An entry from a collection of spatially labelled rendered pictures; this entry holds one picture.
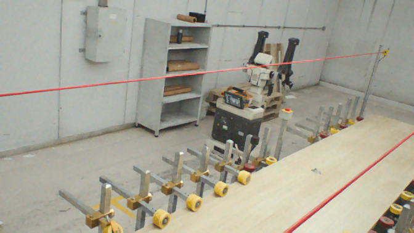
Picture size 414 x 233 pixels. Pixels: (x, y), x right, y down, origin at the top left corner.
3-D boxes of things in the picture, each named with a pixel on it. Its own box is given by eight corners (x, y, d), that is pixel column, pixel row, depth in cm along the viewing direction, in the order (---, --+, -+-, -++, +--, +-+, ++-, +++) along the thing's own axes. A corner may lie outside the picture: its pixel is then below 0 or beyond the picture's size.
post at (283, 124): (270, 167, 332) (281, 118, 318) (273, 166, 336) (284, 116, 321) (275, 169, 330) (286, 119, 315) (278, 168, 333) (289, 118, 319)
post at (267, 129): (253, 181, 314) (265, 126, 299) (255, 180, 317) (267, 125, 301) (257, 183, 312) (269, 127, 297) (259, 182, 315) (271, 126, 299)
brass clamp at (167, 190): (159, 192, 225) (161, 183, 224) (175, 185, 235) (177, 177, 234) (167, 196, 222) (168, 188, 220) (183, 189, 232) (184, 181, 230)
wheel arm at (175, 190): (132, 169, 243) (132, 164, 242) (137, 168, 246) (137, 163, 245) (192, 205, 215) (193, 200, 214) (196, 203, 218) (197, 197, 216)
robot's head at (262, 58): (267, 64, 465) (273, 55, 469) (252, 60, 477) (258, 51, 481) (270, 71, 476) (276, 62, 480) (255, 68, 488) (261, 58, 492)
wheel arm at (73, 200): (58, 195, 206) (58, 189, 205) (63, 193, 208) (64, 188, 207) (101, 227, 185) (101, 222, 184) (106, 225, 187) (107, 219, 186)
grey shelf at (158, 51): (135, 126, 565) (145, 17, 515) (177, 117, 633) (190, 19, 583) (156, 137, 540) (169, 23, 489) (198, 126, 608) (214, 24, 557)
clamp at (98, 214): (84, 224, 187) (84, 214, 186) (107, 214, 198) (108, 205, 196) (92, 230, 184) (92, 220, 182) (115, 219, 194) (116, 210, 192)
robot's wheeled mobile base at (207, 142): (239, 175, 458) (244, 156, 450) (199, 156, 495) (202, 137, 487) (270, 162, 509) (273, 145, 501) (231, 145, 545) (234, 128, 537)
